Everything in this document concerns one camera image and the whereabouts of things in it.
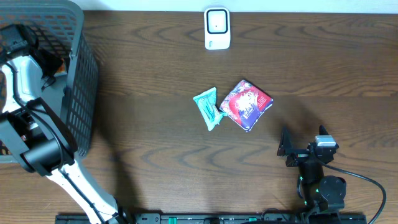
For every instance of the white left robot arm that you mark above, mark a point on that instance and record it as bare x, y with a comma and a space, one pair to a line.
35, 135

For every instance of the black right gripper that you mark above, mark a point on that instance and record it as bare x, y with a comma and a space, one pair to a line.
302, 154

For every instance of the white barcode scanner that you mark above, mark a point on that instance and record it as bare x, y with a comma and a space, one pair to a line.
217, 28

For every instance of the dark grey plastic basket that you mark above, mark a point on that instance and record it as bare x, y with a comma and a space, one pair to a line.
59, 28

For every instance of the green wipes packet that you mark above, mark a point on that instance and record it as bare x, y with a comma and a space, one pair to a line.
206, 103

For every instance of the purple red pad packet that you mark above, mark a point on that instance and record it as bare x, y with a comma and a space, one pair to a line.
245, 104

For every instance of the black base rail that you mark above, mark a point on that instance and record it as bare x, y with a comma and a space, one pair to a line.
155, 218

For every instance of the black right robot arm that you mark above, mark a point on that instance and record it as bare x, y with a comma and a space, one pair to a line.
321, 192

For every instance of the orange snack box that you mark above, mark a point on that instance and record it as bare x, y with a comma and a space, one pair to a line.
62, 70

